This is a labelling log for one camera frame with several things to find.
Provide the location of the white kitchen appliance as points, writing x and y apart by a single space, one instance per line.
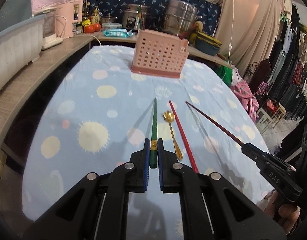
49 32

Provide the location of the yellow oil bottle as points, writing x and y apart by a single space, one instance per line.
95 15

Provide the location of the red tomato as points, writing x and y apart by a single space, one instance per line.
89 29
97 27

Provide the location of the white small stool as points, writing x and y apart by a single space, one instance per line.
266 120

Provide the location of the beige curtain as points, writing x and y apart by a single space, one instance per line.
243 17

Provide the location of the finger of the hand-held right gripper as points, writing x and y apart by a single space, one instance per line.
256 153

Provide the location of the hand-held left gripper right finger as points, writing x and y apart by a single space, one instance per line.
161 166

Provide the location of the dark sauce bottle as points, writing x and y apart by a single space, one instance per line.
87 11

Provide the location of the blue wet wipes packet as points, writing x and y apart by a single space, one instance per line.
117 33

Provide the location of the glass container with lid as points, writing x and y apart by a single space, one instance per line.
113 25

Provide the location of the large steel steamer pot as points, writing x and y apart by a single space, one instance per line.
181 17

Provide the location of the blue dotted tablecloth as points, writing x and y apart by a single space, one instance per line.
81 100

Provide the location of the steel rice cooker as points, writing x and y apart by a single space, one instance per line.
132 17

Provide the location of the gold flower spoon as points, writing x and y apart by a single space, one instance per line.
172 132

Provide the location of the blue casserole dish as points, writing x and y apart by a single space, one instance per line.
207 47

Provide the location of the red chopstick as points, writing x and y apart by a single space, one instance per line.
182 135

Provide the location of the green cloth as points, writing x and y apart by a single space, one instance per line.
224 75

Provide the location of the pink perforated utensil basket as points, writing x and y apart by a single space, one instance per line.
158 52

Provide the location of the light wooden stool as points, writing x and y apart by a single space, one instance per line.
278 111

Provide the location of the grey plastic bin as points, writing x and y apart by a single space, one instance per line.
16 45

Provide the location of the pink kitchen appliance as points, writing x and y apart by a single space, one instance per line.
68 20

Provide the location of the dark brown chopstick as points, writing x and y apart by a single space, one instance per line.
216 125

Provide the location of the brown ginger root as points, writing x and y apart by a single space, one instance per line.
199 25

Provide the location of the pink floral cloth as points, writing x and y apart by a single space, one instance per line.
246 97

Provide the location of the rack of hanging clothes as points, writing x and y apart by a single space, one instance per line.
293 62

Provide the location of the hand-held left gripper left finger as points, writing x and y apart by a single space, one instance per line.
146 166

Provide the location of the person's right hand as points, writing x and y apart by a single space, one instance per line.
289 215

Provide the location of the dark wooden chair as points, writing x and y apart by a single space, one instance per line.
258 75

